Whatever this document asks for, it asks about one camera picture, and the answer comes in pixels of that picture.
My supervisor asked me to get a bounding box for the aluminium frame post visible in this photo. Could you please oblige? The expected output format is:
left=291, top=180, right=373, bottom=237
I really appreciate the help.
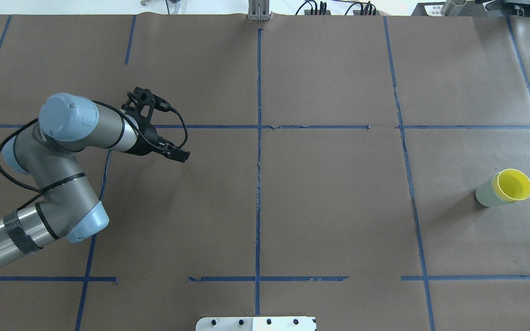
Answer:
left=248, top=0, right=271, bottom=21

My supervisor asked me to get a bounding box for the white camera pillar with base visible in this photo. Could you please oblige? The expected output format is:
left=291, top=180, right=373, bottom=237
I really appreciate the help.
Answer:
left=195, top=316, right=317, bottom=331

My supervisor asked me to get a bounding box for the metal cup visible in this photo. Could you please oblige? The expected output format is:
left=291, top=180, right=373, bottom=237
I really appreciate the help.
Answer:
left=440, top=0, right=467, bottom=17

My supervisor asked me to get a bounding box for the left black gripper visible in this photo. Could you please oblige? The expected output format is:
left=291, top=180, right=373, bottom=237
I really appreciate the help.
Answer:
left=130, top=122, right=190, bottom=163

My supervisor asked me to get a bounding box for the brown paper table cover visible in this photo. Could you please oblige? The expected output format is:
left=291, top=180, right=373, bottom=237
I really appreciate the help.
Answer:
left=0, top=13, right=530, bottom=331

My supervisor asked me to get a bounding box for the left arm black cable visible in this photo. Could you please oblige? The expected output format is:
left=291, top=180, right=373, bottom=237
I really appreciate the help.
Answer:
left=0, top=94, right=188, bottom=210

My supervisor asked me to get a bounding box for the green cup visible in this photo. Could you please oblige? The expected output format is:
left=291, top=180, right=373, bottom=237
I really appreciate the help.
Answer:
left=475, top=173, right=509, bottom=207

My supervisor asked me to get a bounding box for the yellow cup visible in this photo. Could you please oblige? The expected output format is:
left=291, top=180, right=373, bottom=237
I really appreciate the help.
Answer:
left=493, top=168, right=530, bottom=203

